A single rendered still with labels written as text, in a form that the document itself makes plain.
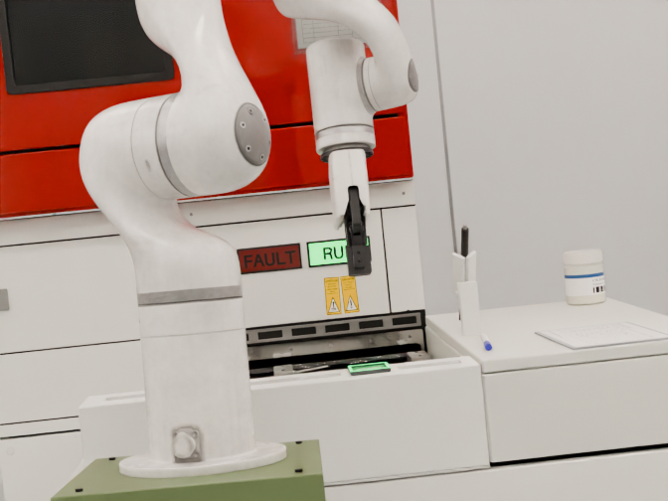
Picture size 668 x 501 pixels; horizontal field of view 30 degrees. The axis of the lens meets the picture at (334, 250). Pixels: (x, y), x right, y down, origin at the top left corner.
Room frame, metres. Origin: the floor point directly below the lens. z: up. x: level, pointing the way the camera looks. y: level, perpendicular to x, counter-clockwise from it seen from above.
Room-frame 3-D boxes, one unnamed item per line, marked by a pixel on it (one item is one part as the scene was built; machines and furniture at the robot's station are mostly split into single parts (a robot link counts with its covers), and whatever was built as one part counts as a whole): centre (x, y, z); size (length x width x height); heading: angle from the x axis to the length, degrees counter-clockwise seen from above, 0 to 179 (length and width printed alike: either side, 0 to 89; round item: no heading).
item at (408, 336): (2.30, 0.07, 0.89); 0.44 x 0.02 x 0.10; 93
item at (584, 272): (2.26, -0.45, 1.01); 0.07 x 0.07 x 0.10
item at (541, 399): (2.02, -0.35, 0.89); 0.62 x 0.35 x 0.14; 3
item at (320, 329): (2.31, 0.07, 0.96); 0.44 x 0.01 x 0.02; 93
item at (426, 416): (1.73, 0.09, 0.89); 0.55 x 0.09 x 0.14; 93
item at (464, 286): (2.00, -0.20, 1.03); 0.06 x 0.04 x 0.13; 3
